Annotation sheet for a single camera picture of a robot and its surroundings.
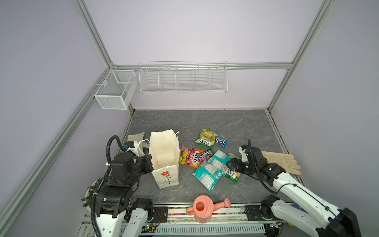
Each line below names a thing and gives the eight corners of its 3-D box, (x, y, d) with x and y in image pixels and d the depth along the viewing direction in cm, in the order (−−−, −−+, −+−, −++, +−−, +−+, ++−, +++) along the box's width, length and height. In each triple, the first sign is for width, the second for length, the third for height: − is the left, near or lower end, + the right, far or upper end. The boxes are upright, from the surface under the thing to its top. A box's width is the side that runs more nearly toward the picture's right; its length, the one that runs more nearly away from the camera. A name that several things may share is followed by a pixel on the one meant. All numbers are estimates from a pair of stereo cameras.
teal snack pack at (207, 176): (191, 176, 88) (191, 173, 85) (205, 161, 94) (205, 158, 91) (209, 193, 82) (210, 190, 79) (223, 175, 88) (224, 173, 85)
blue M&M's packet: (213, 145, 102) (214, 143, 99) (214, 140, 105) (215, 137, 102) (226, 148, 100) (227, 145, 98) (227, 142, 104) (227, 139, 101)
